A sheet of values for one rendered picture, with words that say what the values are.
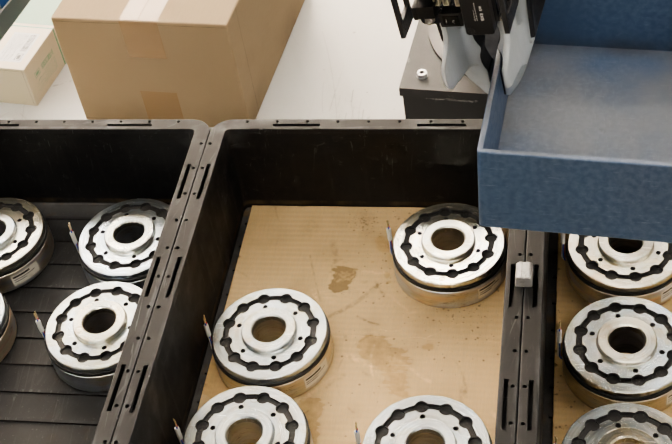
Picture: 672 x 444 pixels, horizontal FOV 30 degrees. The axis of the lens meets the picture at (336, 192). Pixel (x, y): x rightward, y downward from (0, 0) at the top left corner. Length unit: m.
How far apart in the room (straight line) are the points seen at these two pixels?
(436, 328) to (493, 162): 0.33
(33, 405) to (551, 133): 0.52
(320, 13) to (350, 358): 0.70
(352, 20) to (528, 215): 0.87
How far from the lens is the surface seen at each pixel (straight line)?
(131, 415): 0.98
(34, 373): 1.17
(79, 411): 1.13
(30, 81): 1.65
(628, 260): 1.11
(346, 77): 1.58
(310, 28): 1.67
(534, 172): 0.82
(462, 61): 0.86
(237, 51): 1.47
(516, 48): 0.85
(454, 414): 1.02
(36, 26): 1.70
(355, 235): 1.20
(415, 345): 1.10
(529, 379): 0.95
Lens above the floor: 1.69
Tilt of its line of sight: 44 degrees down
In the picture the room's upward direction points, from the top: 10 degrees counter-clockwise
